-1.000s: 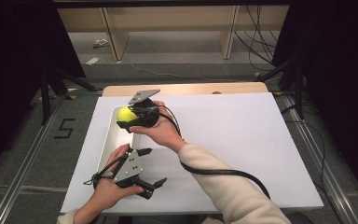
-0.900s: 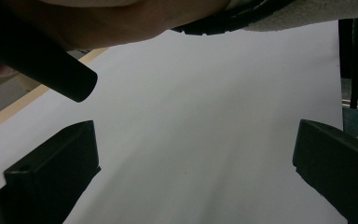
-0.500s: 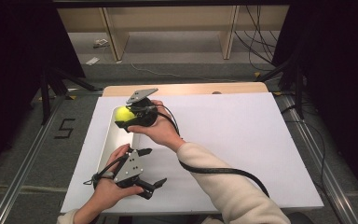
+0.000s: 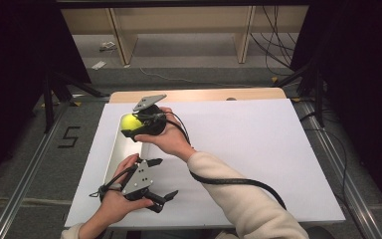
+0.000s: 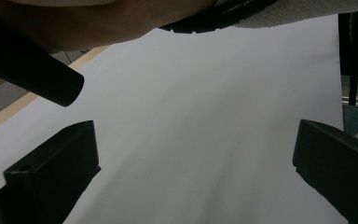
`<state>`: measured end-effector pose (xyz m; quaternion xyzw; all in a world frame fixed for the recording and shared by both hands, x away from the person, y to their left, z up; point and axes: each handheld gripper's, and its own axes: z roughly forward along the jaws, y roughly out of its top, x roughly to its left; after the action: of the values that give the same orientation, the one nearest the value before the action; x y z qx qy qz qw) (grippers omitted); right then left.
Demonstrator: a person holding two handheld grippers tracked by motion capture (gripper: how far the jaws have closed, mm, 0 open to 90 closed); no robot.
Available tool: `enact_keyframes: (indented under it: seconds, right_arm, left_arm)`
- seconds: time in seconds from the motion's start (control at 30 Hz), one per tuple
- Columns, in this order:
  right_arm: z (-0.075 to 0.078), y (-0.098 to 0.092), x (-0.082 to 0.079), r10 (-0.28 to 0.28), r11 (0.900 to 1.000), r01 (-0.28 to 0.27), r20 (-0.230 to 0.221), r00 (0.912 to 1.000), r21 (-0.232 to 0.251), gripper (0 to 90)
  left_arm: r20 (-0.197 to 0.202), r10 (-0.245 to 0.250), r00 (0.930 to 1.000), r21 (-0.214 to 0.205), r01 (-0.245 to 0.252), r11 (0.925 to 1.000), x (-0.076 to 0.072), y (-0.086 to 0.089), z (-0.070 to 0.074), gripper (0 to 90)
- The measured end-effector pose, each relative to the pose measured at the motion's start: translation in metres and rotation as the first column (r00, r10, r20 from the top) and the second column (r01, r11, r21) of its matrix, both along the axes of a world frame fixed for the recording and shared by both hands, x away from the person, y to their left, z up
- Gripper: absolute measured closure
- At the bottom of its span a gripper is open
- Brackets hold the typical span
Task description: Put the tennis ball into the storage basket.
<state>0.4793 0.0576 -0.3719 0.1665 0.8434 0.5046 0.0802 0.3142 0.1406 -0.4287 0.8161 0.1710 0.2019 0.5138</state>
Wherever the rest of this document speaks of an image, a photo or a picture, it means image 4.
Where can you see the white table cover sheet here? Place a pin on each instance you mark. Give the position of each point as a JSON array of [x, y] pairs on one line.
[[252, 139]]

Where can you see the aluminium floor rail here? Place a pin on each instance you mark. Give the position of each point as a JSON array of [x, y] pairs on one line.
[[354, 195], [23, 189]]

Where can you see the person's right hand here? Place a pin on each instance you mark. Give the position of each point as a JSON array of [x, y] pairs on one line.
[[170, 141]]

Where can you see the dark round object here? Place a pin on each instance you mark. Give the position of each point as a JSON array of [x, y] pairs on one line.
[[320, 233]]

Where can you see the small white floor litter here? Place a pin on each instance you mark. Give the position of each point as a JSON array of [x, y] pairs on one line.
[[107, 46]]

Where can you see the white paper scrap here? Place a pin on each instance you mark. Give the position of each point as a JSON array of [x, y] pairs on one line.
[[98, 65]]

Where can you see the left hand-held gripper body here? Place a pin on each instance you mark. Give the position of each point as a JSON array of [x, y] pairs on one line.
[[138, 179]]

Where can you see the black curtain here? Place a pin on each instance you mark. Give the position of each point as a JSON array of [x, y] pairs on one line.
[[361, 83], [13, 83]]

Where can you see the light wooden shelf unit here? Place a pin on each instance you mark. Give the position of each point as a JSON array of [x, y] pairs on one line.
[[179, 20]]

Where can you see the yellow tennis ball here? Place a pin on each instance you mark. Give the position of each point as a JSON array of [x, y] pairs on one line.
[[130, 122]]

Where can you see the person's left hand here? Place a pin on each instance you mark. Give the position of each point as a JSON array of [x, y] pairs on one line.
[[114, 202]]

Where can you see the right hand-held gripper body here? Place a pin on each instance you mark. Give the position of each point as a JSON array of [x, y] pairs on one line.
[[154, 122]]

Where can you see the white plastic bin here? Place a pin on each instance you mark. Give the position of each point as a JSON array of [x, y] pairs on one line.
[[126, 151]]

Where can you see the black tripod stand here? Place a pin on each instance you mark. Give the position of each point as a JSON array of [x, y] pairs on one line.
[[317, 96], [49, 99]]

